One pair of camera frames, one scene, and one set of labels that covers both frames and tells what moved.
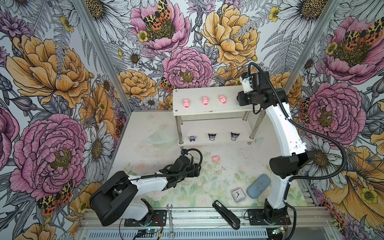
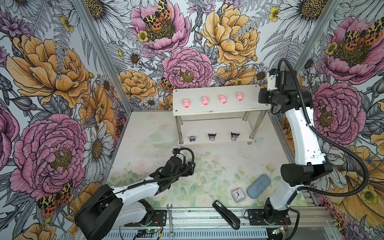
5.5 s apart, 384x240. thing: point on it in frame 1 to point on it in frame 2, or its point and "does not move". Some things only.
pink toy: [186, 103] does not move
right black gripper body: [250, 98] to [269, 97]
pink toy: [205, 100] does not move
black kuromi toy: [234, 136] does not move
